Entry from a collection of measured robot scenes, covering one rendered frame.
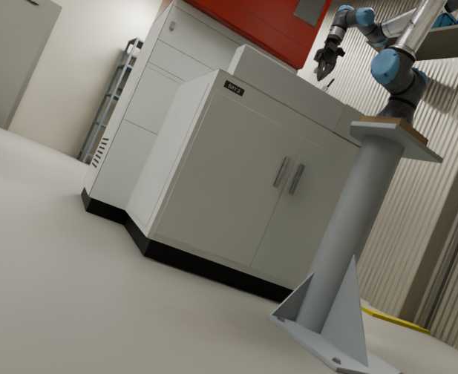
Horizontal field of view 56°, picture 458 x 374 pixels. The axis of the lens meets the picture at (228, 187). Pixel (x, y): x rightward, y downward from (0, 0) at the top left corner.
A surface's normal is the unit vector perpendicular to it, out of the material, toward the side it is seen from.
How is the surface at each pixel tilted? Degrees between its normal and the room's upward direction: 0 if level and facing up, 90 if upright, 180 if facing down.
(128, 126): 90
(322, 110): 90
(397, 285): 90
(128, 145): 90
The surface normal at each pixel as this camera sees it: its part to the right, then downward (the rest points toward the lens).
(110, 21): 0.49, 0.18
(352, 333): -0.78, -0.35
